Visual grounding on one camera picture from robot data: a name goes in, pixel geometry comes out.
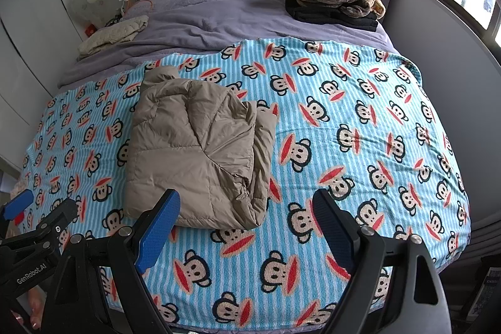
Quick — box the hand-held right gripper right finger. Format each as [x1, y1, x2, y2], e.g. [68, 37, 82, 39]
[312, 188, 451, 334]

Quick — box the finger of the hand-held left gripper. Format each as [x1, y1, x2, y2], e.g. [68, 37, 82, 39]
[34, 198, 79, 241]
[0, 189, 34, 225]

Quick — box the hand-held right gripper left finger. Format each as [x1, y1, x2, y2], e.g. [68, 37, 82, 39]
[47, 188, 181, 334]

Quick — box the beige puffer jacket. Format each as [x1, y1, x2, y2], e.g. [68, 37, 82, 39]
[123, 65, 278, 230]

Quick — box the person's left hand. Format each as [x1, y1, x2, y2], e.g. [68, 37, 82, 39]
[25, 285, 49, 331]

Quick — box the monkey printed blue blanket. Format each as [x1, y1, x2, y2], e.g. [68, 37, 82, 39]
[21, 37, 472, 327]

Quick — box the white wardrobe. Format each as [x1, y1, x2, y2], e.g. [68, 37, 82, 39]
[0, 0, 92, 178]

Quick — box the printed booklet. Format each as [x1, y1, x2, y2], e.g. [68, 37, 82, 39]
[467, 265, 501, 323]

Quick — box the cream folded garment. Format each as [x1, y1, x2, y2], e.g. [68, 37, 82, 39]
[77, 15, 150, 59]

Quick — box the purple duvet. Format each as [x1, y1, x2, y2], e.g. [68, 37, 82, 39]
[58, 0, 394, 88]

